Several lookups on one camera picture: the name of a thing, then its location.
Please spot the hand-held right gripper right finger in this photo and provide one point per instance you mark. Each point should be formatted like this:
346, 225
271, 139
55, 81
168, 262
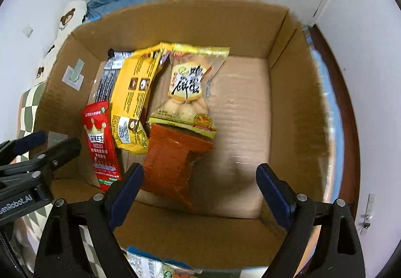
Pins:
275, 196

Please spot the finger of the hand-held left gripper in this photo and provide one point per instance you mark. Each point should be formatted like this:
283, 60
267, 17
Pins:
29, 141
62, 151

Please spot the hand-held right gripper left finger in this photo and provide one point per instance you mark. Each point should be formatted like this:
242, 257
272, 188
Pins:
125, 193

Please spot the red-orange spicy strip packet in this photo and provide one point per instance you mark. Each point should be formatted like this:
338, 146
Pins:
169, 165

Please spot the white printed snack packet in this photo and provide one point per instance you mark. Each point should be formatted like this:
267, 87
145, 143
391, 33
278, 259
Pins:
147, 265

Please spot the brown cardboard box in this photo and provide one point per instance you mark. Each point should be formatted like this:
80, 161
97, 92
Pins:
244, 30

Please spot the red crown-print snack packet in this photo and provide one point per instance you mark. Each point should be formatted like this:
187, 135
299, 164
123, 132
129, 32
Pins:
100, 146

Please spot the black silver snack packet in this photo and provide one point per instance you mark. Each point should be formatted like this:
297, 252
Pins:
106, 84

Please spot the long yellow snack packet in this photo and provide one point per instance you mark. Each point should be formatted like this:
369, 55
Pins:
134, 93

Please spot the blue bed sheet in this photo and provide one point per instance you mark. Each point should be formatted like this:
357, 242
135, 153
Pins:
329, 93

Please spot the clear yellow egg-cake packet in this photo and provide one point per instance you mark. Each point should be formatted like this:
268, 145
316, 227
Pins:
188, 84

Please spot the bear-print pillow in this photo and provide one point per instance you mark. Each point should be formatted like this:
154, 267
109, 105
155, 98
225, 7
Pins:
69, 15

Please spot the white wall socket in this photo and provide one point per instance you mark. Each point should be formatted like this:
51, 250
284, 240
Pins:
28, 31

